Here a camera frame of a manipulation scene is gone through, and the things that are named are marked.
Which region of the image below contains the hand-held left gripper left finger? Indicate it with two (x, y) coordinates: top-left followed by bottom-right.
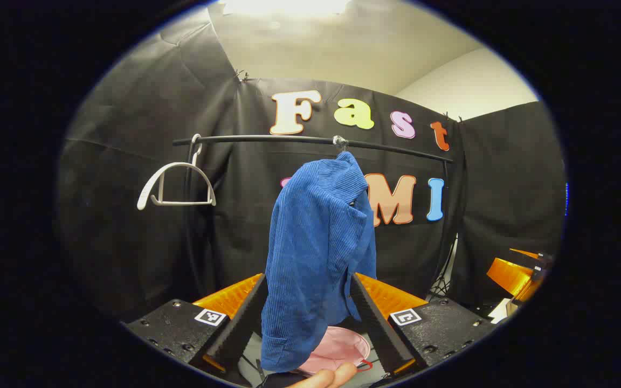
(126, 273), (270, 376)

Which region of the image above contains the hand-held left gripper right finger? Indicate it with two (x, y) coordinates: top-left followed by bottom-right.
(349, 272), (498, 377)

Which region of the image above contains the pink laundry hamper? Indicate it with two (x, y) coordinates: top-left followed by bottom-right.
(296, 325), (374, 377)

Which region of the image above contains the blue corduroy jacket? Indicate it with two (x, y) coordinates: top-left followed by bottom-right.
(260, 151), (379, 373)

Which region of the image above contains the black clothes rack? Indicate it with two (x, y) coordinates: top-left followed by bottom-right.
(172, 134), (454, 298)

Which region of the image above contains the white flat object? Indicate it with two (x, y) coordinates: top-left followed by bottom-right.
(487, 298), (522, 324)

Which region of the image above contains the black tripod stand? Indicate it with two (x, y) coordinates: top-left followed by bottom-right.
(427, 237), (458, 300)

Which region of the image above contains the black backdrop cloth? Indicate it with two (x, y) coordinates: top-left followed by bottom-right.
(57, 22), (568, 324)

